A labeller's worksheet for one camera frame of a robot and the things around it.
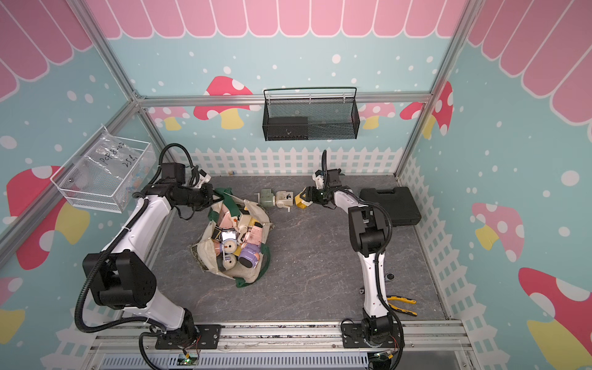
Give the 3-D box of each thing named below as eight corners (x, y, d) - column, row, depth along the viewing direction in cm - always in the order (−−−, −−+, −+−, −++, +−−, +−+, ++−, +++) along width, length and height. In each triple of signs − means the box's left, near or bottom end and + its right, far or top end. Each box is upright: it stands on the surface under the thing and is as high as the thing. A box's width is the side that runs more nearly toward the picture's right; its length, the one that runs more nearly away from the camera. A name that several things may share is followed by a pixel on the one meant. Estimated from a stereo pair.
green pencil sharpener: (260, 209, 108) (258, 203, 104) (262, 195, 114) (261, 188, 110) (272, 209, 108) (271, 203, 104) (274, 195, 114) (273, 188, 110)
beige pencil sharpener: (275, 211, 108) (274, 205, 105) (277, 196, 114) (276, 190, 111) (293, 211, 108) (292, 205, 105) (293, 196, 114) (293, 190, 111)
